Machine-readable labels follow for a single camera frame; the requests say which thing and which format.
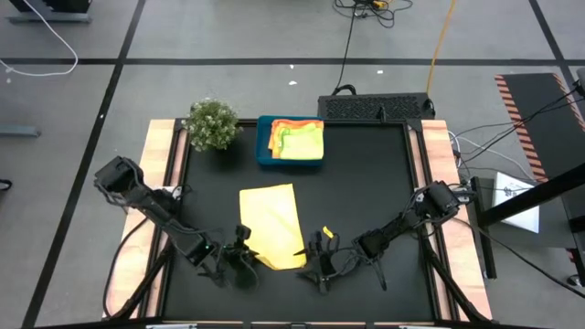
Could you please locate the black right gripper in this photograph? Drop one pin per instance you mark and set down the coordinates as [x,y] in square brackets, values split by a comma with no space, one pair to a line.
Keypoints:
[326,262]

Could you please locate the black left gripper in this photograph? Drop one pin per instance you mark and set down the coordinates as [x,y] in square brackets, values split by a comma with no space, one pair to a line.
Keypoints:
[237,256]

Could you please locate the yellow microfiber towel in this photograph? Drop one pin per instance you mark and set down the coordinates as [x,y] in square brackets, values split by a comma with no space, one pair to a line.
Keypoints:
[272,219]

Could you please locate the orange microfiber towel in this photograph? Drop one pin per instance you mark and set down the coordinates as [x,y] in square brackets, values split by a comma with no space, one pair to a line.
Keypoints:
[292,121]
[275,141]

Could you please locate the green microfiber towel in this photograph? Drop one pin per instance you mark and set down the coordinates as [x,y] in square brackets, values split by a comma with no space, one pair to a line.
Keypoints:
[304,144]

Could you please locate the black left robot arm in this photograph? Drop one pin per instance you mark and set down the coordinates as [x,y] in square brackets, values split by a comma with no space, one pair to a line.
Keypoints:
[151,205]

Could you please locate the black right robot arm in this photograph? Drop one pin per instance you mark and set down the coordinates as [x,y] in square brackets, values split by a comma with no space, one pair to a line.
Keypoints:
[407,219]

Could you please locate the yellow tape tag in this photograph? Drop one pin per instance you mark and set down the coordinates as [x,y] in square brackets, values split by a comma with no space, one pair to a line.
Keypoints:
[327,231]

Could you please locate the black diagonal brace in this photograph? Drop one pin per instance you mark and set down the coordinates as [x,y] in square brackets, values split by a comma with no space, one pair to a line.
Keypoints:
[151,279]
[452,288]

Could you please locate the blue plastic bin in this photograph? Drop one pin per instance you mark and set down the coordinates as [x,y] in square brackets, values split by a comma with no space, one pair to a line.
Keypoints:
[261,146]

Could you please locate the small potted green plant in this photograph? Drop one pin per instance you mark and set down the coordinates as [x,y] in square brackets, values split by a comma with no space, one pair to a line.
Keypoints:
[212,125]

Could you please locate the black computer case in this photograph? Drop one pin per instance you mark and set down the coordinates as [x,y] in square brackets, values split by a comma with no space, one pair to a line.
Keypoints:
[375,107]

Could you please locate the white paper sheet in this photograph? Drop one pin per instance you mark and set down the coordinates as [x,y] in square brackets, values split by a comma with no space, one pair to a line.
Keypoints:
[523,221]

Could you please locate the black metal beam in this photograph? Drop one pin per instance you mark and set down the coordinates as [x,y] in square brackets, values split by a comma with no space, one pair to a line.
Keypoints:
[539,194]

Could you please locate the grey furniture foot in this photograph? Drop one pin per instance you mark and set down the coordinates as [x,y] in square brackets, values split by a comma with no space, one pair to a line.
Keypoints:
[18,131]

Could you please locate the black mat with striped edges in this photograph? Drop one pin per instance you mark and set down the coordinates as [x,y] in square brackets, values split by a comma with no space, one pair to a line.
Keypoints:
[539,119]

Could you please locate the grey furniture base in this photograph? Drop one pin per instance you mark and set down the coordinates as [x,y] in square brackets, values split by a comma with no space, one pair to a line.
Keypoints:
[50,18]

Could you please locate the black aluminium table frame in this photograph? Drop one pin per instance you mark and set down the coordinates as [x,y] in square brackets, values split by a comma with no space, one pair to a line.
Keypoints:
[173,151]

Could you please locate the black stand post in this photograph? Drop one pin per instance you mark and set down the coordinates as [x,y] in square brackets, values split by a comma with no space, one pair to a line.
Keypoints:
[488,256]

